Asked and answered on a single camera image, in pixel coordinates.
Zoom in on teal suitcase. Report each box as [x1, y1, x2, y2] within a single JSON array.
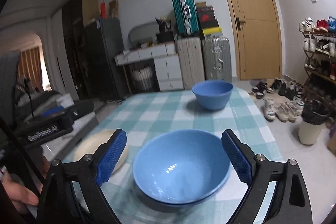
[[172, 0, 199, 36]]

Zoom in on wooden door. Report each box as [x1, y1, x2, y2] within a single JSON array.
[[227, 0, 282, 80]]

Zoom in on grey suitcase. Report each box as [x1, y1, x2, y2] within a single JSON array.
[[202, 37, 232, 83]]

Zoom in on shoe rack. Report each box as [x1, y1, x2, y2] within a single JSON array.
[[298, 16, 335, 118]]

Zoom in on left hand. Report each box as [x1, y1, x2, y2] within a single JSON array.
[[1, 171, 39, 214]]

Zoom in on blue bowl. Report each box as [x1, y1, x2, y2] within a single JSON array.
[[136, 176, 229, 208], [191, 80, 234, 111], [133, 130, 231, 206]]

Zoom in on stacked boxes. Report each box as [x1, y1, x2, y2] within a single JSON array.
[[195, 2, 223, 38]]

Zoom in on beige suitcase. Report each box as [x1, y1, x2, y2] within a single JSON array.
[[177, 38, 205, 90]]

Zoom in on beige plate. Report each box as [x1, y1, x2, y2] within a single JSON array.
[[73, 129, 129, 174]]

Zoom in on beige sneaker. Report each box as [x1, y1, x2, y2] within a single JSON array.
[[275, 102, 297, 123]]

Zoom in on striped laundry basket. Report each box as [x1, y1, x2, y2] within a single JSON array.
[[131, 67, 154, 91]]

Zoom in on white drawer cabinet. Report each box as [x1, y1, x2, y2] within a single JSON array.
[[114, 42, 184, 92]]

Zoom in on white high-top sneaker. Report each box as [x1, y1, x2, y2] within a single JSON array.
[[264, 98, 276, 121]]

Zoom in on black refrigerator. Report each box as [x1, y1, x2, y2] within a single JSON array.
[[84, 18, 129, 101]]

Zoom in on white trash bin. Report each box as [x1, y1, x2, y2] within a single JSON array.
[[298, 99, 330, 145]]

